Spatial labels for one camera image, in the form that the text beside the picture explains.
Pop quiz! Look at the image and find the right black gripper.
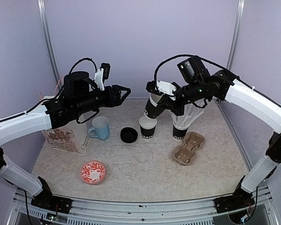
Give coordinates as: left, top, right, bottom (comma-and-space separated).
156, 79, 206, 116

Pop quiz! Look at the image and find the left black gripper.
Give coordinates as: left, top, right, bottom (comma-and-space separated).
74, 84, 131, 116

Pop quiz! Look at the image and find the black paper coffee cup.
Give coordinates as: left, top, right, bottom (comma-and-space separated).
144, 93, 165, 119

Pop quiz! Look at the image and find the black plastic cup lid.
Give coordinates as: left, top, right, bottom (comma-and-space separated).
120, 127, 138, 143

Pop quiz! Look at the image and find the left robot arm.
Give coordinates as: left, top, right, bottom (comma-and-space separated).
0, 71, 131, 209

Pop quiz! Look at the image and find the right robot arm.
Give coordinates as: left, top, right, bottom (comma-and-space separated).
146, 54, 281, 208

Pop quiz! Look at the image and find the white wrapped straws bundle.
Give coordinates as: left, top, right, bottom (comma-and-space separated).
170, 101, 204, 128

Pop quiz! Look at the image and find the black cup holding straws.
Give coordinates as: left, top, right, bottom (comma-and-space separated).
172, 123, 189, 140

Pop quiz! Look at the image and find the light blue mug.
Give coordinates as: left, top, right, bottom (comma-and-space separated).
88, 116, 110, 141

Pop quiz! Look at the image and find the brown pulp cup carrier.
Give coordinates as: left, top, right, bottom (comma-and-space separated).
172, 132, 206, 166

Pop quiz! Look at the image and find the cream bear paper bag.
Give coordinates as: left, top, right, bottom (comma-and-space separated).
42, 120, 90, 156

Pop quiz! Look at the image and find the red patterned bowl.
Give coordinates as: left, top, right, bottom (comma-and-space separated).
80, 160, 106, 185

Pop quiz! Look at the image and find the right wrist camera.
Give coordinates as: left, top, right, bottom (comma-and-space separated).
146, 80, 177, 97

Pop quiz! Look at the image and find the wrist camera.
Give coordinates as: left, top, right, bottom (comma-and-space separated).
146, 80, 177, 97
94, 63, 111, 91

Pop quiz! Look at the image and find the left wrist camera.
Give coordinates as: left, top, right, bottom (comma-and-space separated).
94, 63, 111, 91

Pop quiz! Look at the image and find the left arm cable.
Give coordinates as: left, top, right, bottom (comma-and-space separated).
69, 57, 99, 75

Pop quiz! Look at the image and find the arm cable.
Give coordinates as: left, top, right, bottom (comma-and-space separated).
69, 57, 99, 75
153, 55, 281, 111

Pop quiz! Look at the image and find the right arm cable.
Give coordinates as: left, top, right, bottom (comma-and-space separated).
153, 55, 281, 111

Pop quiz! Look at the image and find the aluminium front rail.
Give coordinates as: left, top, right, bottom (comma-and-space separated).
7, 187, 281, 225

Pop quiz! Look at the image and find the left aluminium post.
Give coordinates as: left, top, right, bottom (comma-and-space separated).
37, 0, 61, 90

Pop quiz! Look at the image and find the aluminium post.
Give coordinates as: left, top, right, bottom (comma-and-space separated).
226, 0, 245, 70
37, 0, 61, 90

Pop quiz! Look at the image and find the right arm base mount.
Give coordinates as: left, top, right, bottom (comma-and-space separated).
214, 180, 255, 213

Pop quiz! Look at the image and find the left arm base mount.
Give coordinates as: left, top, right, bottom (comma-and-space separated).
31, 176, 72, 214

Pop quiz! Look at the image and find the right aluminium post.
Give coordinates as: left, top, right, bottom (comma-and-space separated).
226, 0, 245, 70

